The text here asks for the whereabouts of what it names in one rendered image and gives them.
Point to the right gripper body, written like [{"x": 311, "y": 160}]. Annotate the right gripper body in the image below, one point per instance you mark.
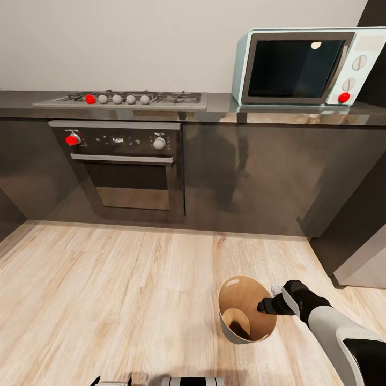
[{"x": 272, "y": 306}]

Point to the burner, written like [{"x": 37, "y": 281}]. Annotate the burner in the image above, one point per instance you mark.
[{"x": 130, "y": 99}]

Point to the oven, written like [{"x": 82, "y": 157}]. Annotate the oven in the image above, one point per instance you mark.
[{"x": 126, "y": 168}]

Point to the fridge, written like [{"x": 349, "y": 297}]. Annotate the fridge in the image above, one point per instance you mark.
[{"x": 352, "y": 249}]

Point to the trash can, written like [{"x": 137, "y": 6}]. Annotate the trash can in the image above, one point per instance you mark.
[{"x": 240, "y": 321}]

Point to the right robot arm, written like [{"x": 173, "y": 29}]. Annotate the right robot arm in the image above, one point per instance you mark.
[{"x": 357, "y": 354}]

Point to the microwave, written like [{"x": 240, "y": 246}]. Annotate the microwave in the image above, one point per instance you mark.
[{"x": 305, "y": 66}]

